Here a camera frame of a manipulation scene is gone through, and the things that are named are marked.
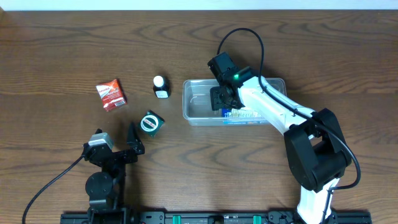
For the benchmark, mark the red Panadol ActiFast box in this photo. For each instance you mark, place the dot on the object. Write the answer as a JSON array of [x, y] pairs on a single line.
[[111, 95]]

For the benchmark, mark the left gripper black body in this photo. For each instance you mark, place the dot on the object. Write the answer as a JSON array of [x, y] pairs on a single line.
[[115, 155]]

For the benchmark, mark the blue white medicine box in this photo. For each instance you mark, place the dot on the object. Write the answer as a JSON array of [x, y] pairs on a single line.
[[244, 116]]

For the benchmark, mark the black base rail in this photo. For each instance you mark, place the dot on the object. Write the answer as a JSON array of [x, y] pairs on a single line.
[[159, 217]]

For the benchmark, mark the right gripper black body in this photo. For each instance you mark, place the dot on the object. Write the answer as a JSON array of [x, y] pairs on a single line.
[[216, 99]]

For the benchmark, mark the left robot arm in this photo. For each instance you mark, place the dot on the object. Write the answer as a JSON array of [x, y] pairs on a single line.
[[106, 187]]

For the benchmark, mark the green box round label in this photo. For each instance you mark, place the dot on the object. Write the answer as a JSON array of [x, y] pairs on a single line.
[[151, 123]]

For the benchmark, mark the clear plastic container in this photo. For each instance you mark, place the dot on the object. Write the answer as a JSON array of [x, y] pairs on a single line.
[[196, 103]]

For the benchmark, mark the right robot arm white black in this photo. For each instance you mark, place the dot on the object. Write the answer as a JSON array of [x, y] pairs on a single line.
[[317, 152]]

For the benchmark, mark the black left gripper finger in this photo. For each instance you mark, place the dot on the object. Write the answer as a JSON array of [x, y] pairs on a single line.
[[98, 131], [133, 140]]

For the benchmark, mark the dark syrup bottle white cap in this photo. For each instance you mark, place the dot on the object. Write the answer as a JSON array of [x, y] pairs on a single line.
[[161, 87]]

